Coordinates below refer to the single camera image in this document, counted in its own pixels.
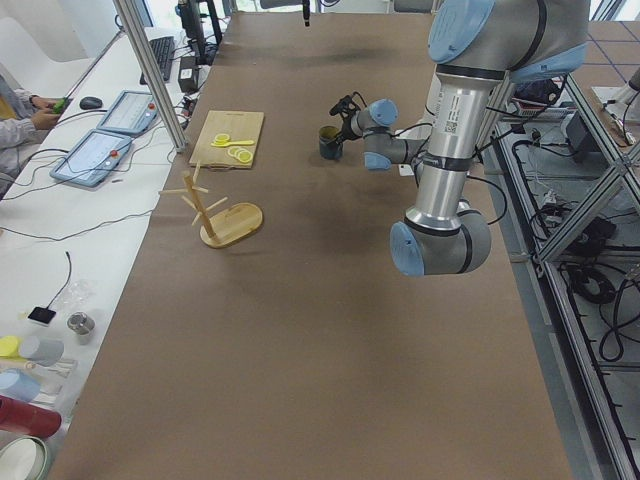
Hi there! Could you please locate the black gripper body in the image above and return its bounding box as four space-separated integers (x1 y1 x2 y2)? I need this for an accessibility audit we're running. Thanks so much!
333 108 361 142

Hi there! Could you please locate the dark blue cup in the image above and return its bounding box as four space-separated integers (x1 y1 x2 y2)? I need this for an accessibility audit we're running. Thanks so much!
318 126 343 160

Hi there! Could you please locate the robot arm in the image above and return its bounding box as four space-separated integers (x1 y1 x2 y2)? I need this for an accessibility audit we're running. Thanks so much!
329 96 428 171
390 1 590 276

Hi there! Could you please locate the wooden cup rack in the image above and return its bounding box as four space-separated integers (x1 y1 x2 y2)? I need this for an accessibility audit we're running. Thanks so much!
159 163 264 249

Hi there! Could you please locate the small steel cup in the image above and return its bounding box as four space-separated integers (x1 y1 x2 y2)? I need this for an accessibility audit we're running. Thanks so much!
67 312 95 345

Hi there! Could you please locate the grey cup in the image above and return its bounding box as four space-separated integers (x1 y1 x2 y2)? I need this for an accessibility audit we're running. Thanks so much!
18 336 64 366

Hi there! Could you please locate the yellow cup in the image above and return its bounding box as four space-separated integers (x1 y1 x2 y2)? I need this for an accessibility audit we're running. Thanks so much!
0 335 22 358

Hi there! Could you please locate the light blue cup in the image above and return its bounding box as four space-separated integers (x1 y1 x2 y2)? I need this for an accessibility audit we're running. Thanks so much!
0 369 41 402

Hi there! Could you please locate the person hand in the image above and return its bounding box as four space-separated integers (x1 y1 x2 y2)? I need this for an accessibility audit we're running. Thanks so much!
30 96 60 131

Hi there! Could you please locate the yellow plastic knife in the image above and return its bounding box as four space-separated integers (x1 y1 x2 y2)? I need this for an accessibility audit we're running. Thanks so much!
210 140 255 148

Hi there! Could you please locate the wooden cutting board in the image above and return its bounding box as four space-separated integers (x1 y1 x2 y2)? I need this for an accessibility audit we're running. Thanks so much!
189 110 265 169

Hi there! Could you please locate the lemon slice front left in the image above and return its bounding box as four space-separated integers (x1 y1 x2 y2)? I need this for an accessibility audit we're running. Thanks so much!
212 133 231 146

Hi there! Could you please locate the black power adapter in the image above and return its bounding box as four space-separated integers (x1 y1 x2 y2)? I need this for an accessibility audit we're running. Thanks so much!
178 56 200 94

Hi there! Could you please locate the black keyboard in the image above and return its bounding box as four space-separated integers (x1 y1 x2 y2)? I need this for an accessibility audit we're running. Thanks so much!
149 36 175 83

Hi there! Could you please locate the upper teach pendant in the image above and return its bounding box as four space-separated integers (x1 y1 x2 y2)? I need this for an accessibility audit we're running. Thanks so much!
97 90 157 137

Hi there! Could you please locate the teach pendant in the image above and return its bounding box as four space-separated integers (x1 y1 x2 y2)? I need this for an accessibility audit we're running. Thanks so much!
97 90 157 137
50 129 133 188

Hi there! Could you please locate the black computer mouse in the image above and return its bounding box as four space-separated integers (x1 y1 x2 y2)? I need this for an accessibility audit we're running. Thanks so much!
79 96 103 110

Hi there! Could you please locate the lower teach pendant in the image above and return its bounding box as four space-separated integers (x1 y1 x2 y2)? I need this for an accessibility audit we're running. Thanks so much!
50 129 133 188

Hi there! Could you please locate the black small device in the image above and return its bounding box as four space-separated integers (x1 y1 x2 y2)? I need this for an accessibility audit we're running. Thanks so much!
27 306 56 325

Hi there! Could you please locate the red bottle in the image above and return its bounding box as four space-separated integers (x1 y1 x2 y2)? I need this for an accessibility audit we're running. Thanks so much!
1 396 62 439

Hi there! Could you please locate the green white bowl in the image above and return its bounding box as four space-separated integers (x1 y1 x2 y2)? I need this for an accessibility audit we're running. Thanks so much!
1 437 49 480

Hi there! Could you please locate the aluminium frame post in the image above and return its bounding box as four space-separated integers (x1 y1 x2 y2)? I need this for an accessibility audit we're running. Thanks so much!
113 0 187 153

